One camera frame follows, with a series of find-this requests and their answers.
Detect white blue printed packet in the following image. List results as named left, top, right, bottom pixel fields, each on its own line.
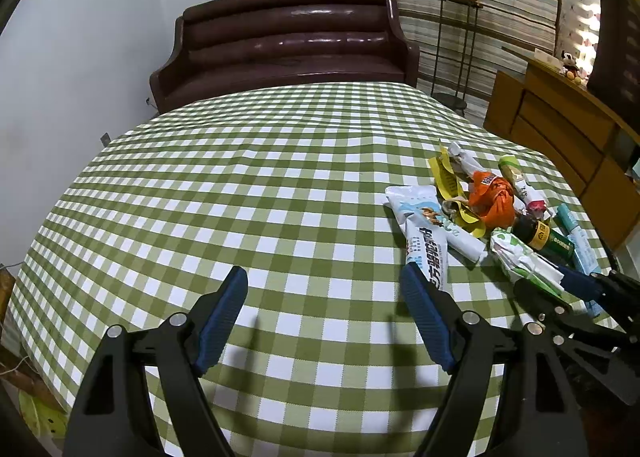
left=384, top=184, right=451, bottom=294

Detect light blue tube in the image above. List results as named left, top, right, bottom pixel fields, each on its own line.
left=555, top=202, right=607, bottom=319

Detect orange plastic bag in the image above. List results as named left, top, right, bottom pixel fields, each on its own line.
left=467, top=170, right=517, bottom=230

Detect dark bottle with green label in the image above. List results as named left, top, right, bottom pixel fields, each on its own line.
left=512, top=214, right=576, bottom=263

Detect white rolled wrapper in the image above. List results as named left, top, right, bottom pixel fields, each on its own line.
left=440, top=220, right=489, bottom=265

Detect green white wrapper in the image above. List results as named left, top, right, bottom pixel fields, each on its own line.
left=490, top=229, right=566, bottom=297

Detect yellow green wrapper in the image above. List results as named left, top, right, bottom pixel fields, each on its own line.
left=429, top=140, right=468, bottom=199

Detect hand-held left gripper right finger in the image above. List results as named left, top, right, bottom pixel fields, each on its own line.
left=399, top=264, right=640, bottom=457

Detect yellow green plastic object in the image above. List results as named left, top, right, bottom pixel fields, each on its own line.
left=20, top=389, right=68, bottom=438

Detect dark brown leather sofa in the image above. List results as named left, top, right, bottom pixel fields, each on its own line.
left=149, top=0, right=421, bottom=114

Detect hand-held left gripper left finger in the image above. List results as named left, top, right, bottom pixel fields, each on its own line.
left=62, top=265, right=249, bottom=457

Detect black metal plant stand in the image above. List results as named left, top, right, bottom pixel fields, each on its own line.
left=432, top=0, right=483, bottom=113

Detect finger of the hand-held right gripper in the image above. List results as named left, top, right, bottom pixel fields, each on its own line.
left=514, top=278, right=627, bottom=344
left=560, top=267, right=640, bottom=333

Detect white crumpled printed wrapper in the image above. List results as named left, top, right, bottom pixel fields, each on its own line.
left=447, top=141, right=482, bottom=184

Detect green white checkered tablecloth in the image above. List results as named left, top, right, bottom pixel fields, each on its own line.
left=10, top=81, right=618, bottom=457

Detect wooden cabinet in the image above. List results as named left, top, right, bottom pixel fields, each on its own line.
left=484, top=57, right=640, bottom=248

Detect striped curtain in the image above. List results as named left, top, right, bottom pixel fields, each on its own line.
left=372, top=0, right=561, bottom=103

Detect green white red packet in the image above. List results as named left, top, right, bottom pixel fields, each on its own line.
left=499, top=154, right=552, bottom=222

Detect black white mouse plush toy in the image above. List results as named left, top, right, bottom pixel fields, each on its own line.
left=559, top=51, right=583, bottom=83

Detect dark purple curtain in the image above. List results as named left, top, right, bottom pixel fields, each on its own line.
left=585, top=0, right=640, bottom=103

